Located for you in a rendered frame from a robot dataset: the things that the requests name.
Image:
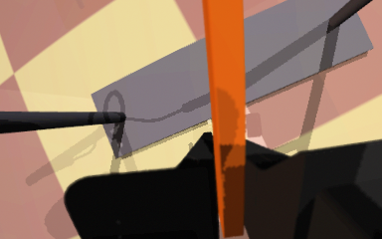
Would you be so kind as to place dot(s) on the grey flat plate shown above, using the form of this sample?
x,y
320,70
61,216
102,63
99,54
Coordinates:
x,y
283,44

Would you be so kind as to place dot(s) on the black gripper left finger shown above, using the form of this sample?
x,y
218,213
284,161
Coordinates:
x,y
152,200

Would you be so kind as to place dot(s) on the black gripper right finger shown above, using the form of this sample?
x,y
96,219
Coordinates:
x,y
280,189

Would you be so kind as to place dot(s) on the orange handle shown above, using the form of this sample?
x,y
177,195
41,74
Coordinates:
x,y
224,30

